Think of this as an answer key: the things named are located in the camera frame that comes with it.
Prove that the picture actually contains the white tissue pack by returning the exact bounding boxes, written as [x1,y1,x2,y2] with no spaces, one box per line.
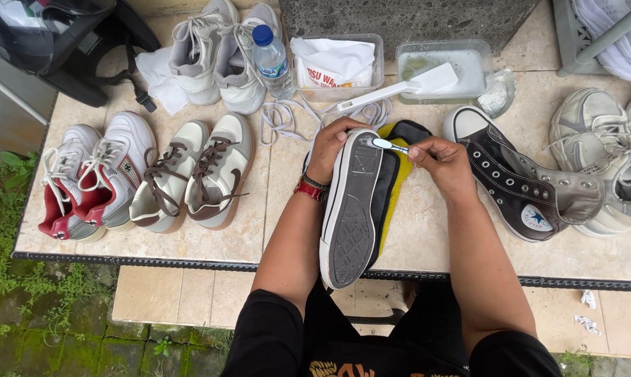
[290,37,377,89]

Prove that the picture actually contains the white long-handled shoe brush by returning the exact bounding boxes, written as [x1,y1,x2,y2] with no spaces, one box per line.
[337,62,459,114]

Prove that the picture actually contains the yellow cleaning cloth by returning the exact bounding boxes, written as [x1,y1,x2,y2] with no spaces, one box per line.
[374,123,416,258]

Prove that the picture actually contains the clear plastic tub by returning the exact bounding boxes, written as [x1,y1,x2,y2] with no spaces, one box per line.
[291,34,385,103]

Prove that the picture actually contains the white shoelaces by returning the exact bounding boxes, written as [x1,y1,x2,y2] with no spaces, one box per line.
[259,93,395,147]

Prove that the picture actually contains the grey stone pillar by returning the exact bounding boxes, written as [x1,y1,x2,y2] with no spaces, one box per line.
[278,0,542,54]

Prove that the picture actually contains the red wristwatch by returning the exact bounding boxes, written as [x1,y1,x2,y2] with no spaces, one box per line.
[294,177,328,203]

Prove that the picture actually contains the black shoe insole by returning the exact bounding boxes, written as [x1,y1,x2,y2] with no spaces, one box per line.
[385,119,434,148]

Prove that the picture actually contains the black bead bracelet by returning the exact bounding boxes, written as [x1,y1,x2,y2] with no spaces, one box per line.
[300,172,330,192]

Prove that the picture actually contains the cream sneaker brown laces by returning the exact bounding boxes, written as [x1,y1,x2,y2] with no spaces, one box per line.
[129,120,212,234]
[185,113,255,231]

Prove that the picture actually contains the clear tub of soapy water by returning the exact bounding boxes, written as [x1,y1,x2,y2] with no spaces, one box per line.
[395,39,494,105]

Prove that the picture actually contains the white blue toothbrush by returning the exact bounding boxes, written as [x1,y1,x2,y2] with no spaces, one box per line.
[359,136,411,156]

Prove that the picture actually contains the white red sports shoe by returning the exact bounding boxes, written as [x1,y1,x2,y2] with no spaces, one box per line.
[74,110,158,232]
[37,124,108,244]

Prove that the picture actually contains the black high-top canvas sneaker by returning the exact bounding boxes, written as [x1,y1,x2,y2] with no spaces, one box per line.
[443,105,607,244]

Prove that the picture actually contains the white crumpled cloth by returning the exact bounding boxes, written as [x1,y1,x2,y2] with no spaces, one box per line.
[134,45,191,116]

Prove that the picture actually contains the grey metal chair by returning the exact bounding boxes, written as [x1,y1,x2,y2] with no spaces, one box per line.
[551,0,631,79]

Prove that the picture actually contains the person's left hand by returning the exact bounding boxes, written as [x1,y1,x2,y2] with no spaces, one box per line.
[306,116,373,185]

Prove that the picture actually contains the person's black clothing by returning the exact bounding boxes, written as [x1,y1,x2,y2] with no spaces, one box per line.
[220,278,563,377]

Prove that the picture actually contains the black motorcycle helmet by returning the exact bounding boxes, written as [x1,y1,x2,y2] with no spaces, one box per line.
[0,0,162,113]

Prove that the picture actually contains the crumpled clear plastic bag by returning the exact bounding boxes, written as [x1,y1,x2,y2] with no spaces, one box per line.
[477,68,517,119]

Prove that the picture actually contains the black canvas sneaker grey sole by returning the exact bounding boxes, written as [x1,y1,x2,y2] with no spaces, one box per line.
[319,128,401,291]

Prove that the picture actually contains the person's right hand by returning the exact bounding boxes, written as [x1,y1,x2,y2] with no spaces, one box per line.
[406,135,472,200]

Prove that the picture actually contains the white knitted shoe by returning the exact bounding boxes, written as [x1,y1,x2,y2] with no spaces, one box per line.
[571,0,631,83]

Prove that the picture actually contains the grey white high-top sneaker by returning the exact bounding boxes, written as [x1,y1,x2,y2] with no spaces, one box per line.
[168,0,241,106]
[213,3,283,116]

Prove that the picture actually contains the plastic water bottle blue cap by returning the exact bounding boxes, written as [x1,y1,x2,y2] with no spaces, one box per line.
[251,24,296,101]

